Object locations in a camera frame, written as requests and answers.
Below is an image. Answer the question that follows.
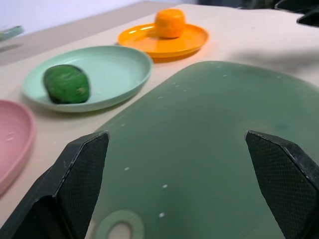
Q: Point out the light green plate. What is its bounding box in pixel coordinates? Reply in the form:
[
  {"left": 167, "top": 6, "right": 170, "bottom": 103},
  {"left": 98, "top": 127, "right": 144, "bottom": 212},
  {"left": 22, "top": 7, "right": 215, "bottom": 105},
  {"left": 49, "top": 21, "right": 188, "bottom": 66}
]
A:
[{"left": 22, "top": 45, "right": 154, "bottom": 113}]

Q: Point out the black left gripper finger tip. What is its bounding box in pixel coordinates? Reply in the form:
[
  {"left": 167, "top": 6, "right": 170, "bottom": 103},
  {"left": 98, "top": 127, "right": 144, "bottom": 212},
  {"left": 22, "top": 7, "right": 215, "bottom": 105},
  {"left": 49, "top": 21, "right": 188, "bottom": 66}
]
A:
[{"left": 274, "top": 0, "right": 319, "bottom": 27}]

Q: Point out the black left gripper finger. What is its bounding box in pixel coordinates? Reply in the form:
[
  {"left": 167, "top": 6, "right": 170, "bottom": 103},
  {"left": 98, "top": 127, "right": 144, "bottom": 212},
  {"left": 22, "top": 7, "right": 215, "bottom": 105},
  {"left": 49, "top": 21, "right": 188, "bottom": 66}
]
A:
[
  {"left": 0, "top": 130, "right": 110, "bottom": 239},
  {"left": 244, "top": 130, "right": 319, "bottom": 239}
]

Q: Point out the pink plate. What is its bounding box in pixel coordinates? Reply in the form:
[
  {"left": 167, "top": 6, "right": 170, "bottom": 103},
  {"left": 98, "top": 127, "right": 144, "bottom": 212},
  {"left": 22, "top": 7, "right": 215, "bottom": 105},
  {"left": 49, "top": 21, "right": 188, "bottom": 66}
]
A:
[{"left": 0, "top": 99, "right": 36, "bottom": 196}]

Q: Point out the pale green object at edge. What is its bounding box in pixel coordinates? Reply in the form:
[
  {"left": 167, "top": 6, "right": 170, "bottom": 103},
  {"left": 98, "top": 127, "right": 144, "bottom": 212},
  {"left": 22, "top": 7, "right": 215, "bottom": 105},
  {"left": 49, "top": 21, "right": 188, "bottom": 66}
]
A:
[{"left": 0, "top": 25, "right": 25, "bottom": 42}]

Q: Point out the dark green cutting board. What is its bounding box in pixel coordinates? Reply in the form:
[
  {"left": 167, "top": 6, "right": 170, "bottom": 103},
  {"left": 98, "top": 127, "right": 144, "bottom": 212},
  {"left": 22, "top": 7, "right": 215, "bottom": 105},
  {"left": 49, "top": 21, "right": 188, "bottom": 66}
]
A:
[{"left": 86, "top": 61, "right": 319, "bottom": 239}]

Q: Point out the orange plate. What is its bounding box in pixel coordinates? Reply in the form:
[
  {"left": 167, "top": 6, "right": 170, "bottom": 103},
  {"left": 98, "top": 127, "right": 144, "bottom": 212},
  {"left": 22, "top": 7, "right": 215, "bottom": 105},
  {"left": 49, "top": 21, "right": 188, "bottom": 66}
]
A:
[{"left": 117, "top": 22, "right": 209, "bottom": 63}]

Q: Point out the green avocado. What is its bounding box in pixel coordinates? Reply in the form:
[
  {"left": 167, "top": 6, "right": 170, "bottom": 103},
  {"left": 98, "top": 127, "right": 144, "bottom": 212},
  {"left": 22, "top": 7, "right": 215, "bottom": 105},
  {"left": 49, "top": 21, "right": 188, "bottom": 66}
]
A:
[{"left": 43, "top": 64, "right": 91, "bottom": 105}]

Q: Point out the orange fruit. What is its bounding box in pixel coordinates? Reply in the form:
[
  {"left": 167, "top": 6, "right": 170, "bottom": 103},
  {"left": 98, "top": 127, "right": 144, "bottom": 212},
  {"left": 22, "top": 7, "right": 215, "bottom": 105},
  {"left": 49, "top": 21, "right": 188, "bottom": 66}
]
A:
[{"left": 155, "top": 8, "right": 187, "bottom": 39}]

